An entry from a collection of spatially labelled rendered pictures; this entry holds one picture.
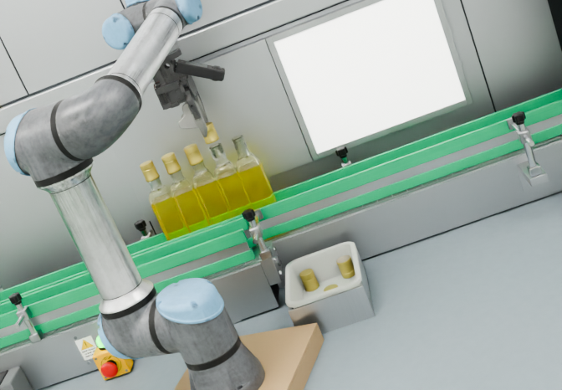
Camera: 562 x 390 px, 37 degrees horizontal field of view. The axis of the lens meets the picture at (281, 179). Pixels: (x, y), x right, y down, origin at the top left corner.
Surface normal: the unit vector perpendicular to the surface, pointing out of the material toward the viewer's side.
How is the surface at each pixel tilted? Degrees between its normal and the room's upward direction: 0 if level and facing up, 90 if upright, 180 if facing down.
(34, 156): 91
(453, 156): 90
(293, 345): 0
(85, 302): 90
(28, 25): 90
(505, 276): 0
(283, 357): 0
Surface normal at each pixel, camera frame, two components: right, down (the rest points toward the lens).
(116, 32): -0.35, 0.43
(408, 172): 0.00, 0.33
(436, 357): -0.36, -0.88
